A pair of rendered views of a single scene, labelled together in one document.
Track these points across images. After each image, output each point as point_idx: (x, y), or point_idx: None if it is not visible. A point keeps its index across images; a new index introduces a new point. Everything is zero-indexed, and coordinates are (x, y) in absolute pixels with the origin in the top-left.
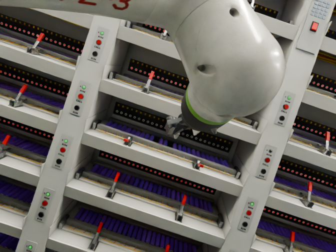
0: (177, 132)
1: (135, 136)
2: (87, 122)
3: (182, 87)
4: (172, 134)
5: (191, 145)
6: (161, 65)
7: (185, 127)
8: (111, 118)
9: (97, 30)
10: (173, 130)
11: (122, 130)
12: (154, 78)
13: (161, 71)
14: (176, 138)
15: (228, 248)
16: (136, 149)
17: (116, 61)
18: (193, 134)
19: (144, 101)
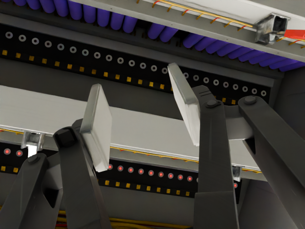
0: (209, 119)
1: (243, 44)
2: None
3: (124, 165)
4: (209, 92)
5: (82, 30)
6: (173, 198)
7: (236, 221)
8: (277, 76)
9: None
10: (298, 171)
11: (270, 54)
12: (186, 172)
13: (175, 191)
14: (123, 43)
15: None
16: (253, 7)
17: (278, 204)
18: (82, 58)
19: (236, 144)
